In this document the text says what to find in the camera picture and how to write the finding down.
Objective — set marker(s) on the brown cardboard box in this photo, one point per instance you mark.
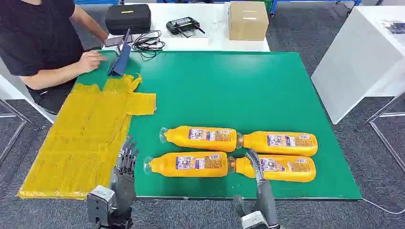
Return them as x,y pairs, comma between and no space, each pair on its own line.
248,20

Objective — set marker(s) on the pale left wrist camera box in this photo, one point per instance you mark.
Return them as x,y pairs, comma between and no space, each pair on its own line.
100,204

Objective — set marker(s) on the orange drink bottle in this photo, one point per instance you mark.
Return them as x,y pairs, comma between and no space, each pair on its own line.
281,143
189,165
202,139
284,169

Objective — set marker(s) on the yellow plastic sheet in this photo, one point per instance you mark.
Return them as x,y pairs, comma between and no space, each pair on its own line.
82,139

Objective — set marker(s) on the tablet in blue cover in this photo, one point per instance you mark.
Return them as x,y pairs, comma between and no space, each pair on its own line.
121,60

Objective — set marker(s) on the green table mat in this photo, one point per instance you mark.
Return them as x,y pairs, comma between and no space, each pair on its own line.
227,94

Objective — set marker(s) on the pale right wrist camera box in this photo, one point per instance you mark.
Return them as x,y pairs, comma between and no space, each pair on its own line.
254,221

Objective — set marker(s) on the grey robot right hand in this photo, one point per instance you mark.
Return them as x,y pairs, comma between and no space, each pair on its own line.
266,199

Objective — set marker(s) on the white side table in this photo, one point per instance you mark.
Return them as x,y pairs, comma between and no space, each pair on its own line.
357,60

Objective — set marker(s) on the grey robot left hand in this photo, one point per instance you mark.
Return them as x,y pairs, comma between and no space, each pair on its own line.
124,186

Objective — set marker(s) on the black carrying case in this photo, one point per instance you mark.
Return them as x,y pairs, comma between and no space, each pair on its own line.
128,19

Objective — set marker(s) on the black remote controller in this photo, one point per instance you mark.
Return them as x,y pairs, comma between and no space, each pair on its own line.
183,26

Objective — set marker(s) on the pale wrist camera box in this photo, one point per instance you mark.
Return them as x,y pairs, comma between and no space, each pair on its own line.
254,221
100,204

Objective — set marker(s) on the metal floor frame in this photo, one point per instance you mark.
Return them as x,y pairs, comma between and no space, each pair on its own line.
12,126
386,126

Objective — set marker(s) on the person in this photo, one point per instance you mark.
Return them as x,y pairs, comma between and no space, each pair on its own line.
28,38

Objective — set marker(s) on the long white table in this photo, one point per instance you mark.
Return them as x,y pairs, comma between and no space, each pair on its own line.
218,34

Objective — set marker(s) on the dark smartphone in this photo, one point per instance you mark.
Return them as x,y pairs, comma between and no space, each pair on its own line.
114,41

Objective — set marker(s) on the person's right hand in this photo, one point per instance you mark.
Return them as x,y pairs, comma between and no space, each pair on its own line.
91,60

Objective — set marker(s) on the blue metal frame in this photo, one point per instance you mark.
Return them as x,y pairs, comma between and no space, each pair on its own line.
313,2

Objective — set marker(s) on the white bench under person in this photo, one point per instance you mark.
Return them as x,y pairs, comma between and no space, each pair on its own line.
38,109

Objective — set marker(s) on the printed item on side table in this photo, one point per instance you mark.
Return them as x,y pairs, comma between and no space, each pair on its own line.
395,27

